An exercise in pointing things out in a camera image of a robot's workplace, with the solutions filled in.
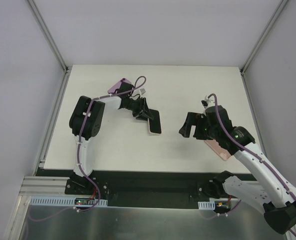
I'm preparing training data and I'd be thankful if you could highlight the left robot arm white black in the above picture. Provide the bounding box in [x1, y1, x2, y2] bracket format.
[69, 78, 162, 195]

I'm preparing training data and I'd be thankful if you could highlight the front aluminium rail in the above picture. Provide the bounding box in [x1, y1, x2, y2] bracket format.
[19, 175, 73, 196]

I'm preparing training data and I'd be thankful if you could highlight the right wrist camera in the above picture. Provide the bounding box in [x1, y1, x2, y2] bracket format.
[201, 98, 214, 109]

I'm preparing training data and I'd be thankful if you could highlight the aluminium frame post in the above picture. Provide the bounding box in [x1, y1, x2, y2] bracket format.
[25, 0, 69, 73]
[240, 0, 291, 76]

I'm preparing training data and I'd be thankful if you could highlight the purple smartphone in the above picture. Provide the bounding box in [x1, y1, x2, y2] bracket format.
[107, 78, 132, 94]

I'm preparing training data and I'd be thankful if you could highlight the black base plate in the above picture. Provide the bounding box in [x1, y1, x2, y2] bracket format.
[36, 169, 230, 209]

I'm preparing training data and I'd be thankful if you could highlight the phone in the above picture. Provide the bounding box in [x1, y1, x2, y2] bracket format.
[148, 120, 162, 135]

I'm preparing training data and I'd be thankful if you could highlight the pink phone case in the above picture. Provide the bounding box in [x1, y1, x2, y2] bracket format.
[204, 140, 231, 161]

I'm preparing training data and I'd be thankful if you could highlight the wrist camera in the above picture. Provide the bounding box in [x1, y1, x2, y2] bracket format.
[139, 88, 146, 95]
[201, 98, 214, 109]

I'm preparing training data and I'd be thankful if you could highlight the white cable duct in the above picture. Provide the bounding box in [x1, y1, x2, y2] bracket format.
[198, 200, 216, 211]
[30, 196, 97, 208]

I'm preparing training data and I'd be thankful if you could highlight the right white cable duct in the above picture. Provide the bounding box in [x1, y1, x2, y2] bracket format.
[198, 200, 216, 211]

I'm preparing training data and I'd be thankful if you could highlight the right aluminium frame post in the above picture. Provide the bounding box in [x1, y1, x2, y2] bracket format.
[240, 0, 291, 76]

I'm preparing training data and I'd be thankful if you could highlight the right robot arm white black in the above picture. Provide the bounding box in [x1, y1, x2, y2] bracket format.
[179, 106, 296, 234]

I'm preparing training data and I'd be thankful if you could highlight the left aluminium frame post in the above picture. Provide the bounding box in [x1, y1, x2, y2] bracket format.
[25, 0, 69, 73]

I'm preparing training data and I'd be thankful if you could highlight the left white cable duct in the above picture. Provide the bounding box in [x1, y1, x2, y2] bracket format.
[30, 196, 97, 208]

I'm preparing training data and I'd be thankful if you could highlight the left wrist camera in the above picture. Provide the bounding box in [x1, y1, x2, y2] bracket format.
[139, 88, 146, 95]

